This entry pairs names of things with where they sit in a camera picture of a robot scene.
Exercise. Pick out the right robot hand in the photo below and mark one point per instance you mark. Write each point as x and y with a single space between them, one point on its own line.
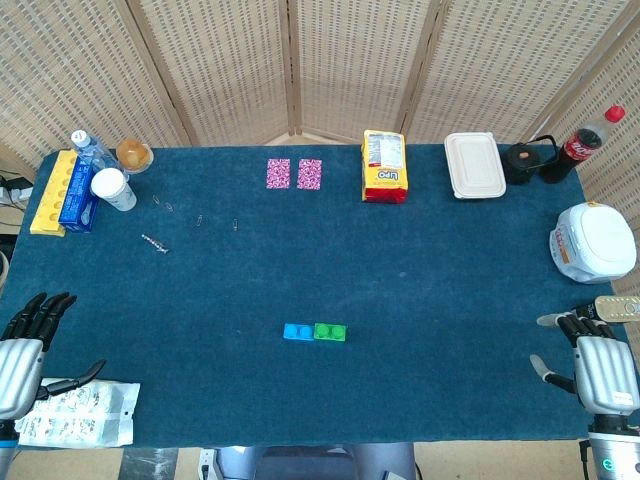
605 375

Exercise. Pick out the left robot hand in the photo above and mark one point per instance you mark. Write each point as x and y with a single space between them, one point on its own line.
20 370

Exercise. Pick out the green toy brick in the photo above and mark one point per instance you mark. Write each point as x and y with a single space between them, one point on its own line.
330 333

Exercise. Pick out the blue four-stud toy brick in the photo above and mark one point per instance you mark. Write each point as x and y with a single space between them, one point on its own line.
297 332

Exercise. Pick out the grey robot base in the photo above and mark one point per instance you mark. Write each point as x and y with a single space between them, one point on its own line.
300 462

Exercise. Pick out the black and gold box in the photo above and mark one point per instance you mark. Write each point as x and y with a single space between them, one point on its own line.
620 306

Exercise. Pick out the printed white plastic bag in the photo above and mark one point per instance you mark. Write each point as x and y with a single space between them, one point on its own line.
85 415

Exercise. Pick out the white rice cooker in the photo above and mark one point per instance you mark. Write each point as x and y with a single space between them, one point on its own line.
595 242

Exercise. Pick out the yellow plastic tray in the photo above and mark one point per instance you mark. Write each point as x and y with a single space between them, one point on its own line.
50 200

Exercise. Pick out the white power strip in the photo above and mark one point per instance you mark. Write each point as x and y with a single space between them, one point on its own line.
17 192

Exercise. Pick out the blue carton box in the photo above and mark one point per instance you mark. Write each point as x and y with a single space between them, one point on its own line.
77 200

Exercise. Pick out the white plastic cup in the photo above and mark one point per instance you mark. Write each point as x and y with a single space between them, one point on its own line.
112 187

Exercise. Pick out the cola bottle red cap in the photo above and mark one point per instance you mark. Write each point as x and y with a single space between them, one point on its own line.
570 152

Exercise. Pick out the clear water bottle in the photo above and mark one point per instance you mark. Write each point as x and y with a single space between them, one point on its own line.
95 150

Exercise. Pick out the orange jelly cup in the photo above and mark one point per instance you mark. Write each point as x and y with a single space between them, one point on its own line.
134 154

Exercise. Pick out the beige lidded lunch box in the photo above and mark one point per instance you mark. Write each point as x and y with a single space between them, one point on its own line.
475 165

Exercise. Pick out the yellow red snack bag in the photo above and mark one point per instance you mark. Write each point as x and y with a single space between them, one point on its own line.
385 170

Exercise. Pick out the blue table cloth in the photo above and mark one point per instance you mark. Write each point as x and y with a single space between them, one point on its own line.
320 260

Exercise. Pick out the pink patterned card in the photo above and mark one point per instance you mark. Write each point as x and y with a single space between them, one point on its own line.
309 174
278 174

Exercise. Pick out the woven folding screen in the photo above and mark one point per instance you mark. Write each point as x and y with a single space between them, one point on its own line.
225 70

